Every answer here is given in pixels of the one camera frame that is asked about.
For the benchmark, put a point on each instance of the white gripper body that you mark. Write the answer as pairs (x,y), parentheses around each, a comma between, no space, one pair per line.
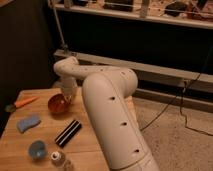
(69,87)

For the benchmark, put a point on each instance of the orange ceramic bowl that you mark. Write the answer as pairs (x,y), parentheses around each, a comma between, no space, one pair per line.
(58,104)

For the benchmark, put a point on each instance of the black white striped block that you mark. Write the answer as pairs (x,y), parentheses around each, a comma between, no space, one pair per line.
(66,135)

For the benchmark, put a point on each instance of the small blue cup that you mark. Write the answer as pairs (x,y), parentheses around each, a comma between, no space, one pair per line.
(37,150)

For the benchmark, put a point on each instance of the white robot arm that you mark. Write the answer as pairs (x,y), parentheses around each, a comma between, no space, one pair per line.
(104,91)

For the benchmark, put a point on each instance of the metal pole stand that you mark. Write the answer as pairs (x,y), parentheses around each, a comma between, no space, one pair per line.
(64,46)

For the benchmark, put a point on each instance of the blue sponge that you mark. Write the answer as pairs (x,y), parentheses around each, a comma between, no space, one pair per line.
(27,123)

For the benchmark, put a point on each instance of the orange toy carrot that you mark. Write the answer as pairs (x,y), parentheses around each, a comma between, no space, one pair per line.
(18,104)

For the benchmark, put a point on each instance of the clear glass bottle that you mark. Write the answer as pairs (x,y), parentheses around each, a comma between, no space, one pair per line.
(59,160)

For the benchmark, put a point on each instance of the white shelf ledge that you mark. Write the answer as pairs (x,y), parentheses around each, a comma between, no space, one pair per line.
(132,16)

